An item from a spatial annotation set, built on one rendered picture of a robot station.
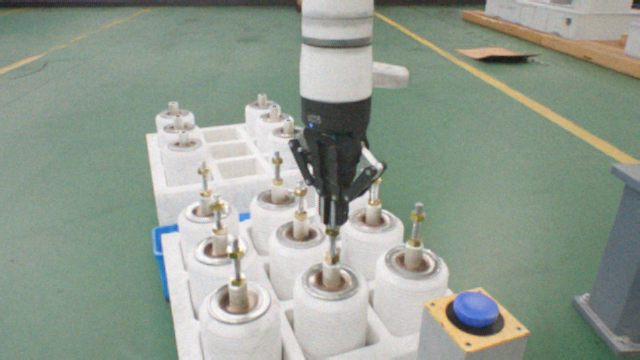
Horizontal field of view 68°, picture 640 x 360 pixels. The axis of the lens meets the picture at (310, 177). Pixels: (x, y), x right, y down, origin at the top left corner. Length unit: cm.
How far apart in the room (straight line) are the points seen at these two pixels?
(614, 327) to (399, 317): 47
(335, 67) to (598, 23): 362
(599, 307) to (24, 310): 109
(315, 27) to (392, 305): 37
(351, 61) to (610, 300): 71
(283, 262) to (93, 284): 54
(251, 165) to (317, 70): 72
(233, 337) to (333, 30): 34
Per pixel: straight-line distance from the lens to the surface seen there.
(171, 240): 86
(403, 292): 63
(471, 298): 49
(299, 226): 69
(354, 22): 46
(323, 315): 59
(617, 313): 101
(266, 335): 57
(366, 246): 72
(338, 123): 48
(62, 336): 101
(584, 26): 397
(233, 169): 116
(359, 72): 47
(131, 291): 107
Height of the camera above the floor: 62
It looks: 25 degrees down
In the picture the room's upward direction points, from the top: straight up
